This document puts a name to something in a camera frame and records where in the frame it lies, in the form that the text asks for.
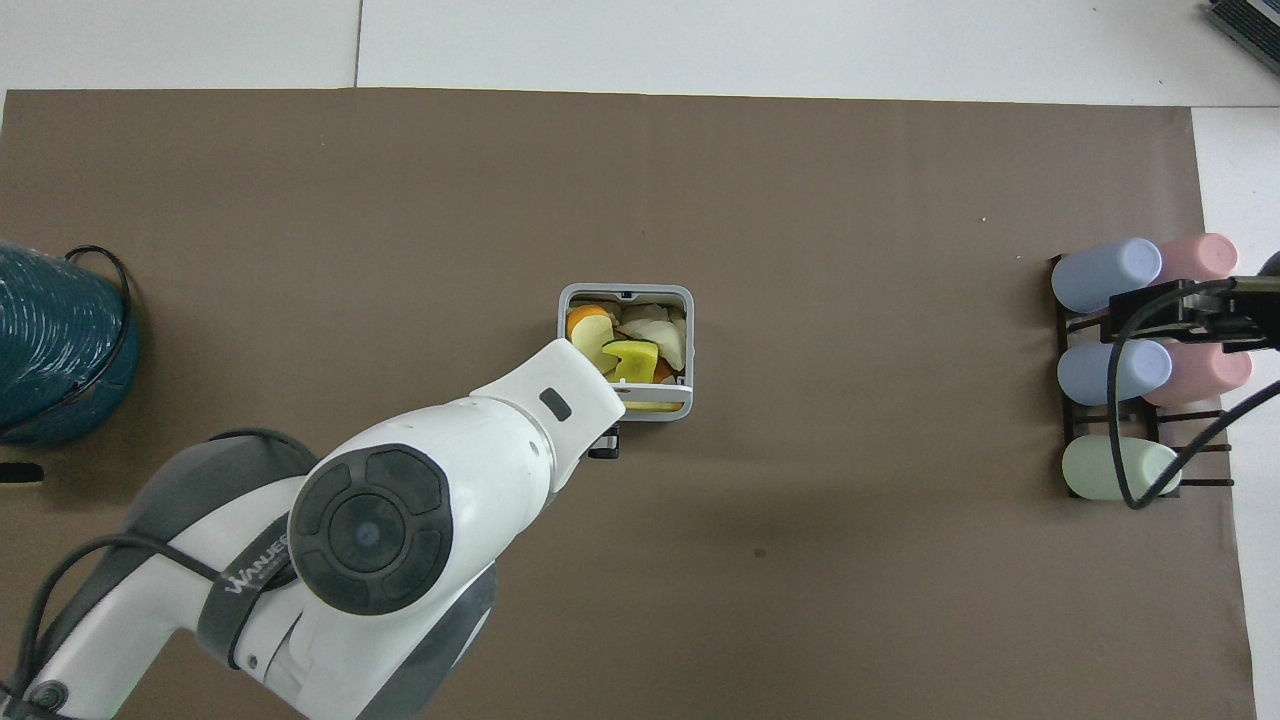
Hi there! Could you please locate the pale green cup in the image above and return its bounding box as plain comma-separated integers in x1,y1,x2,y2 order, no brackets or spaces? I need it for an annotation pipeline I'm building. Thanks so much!
1061,434,1182,502

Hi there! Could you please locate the green-rimmed yellow peel piece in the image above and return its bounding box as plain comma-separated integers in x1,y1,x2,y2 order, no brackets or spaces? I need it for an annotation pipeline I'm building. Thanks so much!
600,339,662,387

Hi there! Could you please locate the white cabbage scrap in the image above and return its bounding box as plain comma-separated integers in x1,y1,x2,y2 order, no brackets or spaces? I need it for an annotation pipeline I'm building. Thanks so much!
618,300,689,367

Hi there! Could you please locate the orange fruit slice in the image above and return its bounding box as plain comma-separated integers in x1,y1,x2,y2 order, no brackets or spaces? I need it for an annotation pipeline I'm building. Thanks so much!
566,304,613,346

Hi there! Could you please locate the light blue cup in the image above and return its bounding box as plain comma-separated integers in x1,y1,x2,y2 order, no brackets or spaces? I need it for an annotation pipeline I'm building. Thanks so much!
1051,236,1164,315
1057,339,1174,407

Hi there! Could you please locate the pink cup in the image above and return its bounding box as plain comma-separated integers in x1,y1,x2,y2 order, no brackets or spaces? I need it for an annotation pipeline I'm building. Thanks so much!
1150,232,1240,287
1140,338,1254,408

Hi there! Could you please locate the black cup rack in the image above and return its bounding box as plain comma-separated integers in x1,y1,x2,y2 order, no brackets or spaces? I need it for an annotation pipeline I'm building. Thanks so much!
1047,253,1237,502

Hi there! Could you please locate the pale yellow peel piece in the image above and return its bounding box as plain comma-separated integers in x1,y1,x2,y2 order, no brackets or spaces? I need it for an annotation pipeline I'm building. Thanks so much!
574,318,621,377

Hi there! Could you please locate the teal ribbed basket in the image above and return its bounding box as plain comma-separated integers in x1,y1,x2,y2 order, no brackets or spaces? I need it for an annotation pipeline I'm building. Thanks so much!
0,239,142,447

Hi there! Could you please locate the grey trash can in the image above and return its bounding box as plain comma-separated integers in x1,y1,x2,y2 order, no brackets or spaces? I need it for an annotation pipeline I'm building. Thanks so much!
557,283,695,424

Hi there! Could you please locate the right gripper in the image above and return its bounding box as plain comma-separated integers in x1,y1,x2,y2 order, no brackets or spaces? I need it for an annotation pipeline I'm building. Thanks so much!
1198,250,1280,353

